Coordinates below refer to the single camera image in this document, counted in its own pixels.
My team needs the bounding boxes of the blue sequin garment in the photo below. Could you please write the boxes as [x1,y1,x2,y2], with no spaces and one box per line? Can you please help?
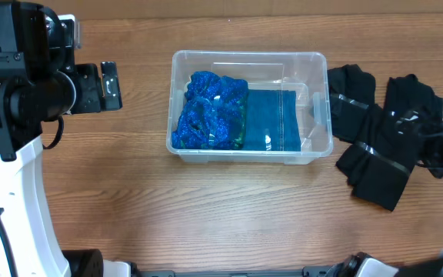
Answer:
[172,71,248,150]

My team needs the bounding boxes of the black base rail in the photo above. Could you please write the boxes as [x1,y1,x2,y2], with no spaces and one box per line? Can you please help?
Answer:
[133,265,331,277]

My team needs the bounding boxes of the blue denim jeans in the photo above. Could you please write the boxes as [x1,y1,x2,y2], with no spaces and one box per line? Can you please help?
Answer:
[242,90,301,152]

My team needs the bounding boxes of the clear plastic storage bin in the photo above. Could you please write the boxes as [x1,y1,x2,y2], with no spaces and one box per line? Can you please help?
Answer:
[166,50,333,165]

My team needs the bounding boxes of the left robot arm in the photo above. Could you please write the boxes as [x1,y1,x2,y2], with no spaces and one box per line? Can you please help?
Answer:
[0,1,135,276]

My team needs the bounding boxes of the large black garment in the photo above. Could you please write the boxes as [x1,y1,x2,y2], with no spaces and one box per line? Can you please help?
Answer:
[336,74,443,212]

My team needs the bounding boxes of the small folded black garment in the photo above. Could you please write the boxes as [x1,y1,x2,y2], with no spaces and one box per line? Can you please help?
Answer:
[328,64,376,143]

